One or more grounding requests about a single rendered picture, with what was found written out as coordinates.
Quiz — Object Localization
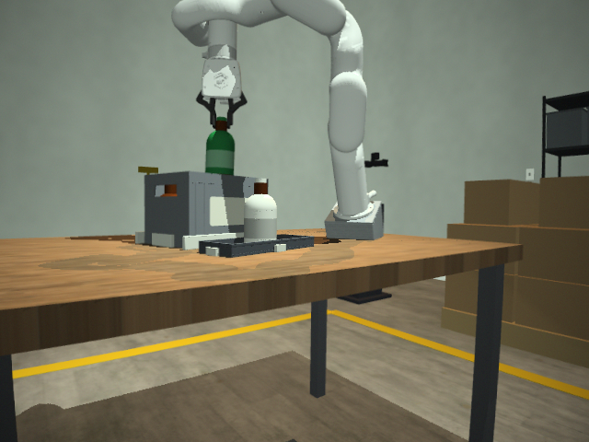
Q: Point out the brown bottle with green cap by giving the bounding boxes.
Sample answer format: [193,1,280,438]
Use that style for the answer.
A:
[161,184,177,196]

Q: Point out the green and brown bottle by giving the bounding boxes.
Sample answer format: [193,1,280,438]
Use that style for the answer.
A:
[205,117,235,175]

